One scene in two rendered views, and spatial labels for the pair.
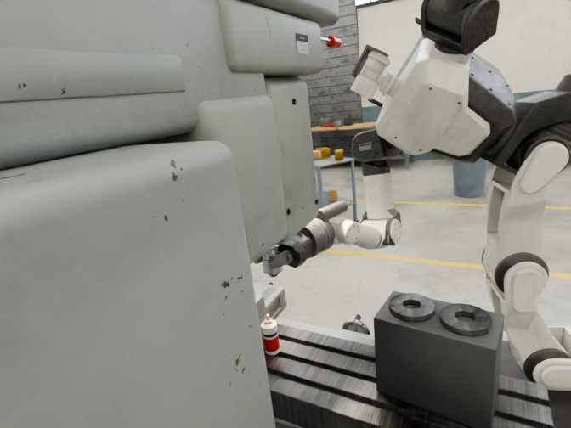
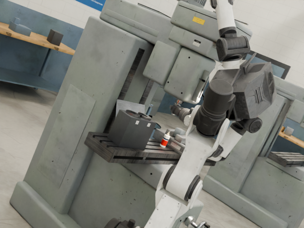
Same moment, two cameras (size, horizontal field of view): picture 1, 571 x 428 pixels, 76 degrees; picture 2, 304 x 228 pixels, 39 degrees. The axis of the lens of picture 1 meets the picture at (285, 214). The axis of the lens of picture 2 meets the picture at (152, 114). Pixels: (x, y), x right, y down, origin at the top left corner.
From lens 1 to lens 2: 2.93 m
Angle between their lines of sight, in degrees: 92
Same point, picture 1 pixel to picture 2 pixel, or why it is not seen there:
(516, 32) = not seen: outside the picture
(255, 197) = (156, 64)
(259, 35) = (179, 35)
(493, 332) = (125, 112)
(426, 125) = not seen: hidden behind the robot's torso
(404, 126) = not seen: hidden behind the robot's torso
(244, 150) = (159, 53)
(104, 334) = (112, 41)
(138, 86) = (149, 32)
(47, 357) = (110, 39)
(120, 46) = (151, 27)
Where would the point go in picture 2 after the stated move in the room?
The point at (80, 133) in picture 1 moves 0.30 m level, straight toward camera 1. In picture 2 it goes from (140, 35) to (100, 17)
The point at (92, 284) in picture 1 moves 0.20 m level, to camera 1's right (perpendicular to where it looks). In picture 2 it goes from (114, 37) to (107, 35)
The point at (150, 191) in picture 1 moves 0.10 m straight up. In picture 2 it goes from (122, 34) to (128, 20)
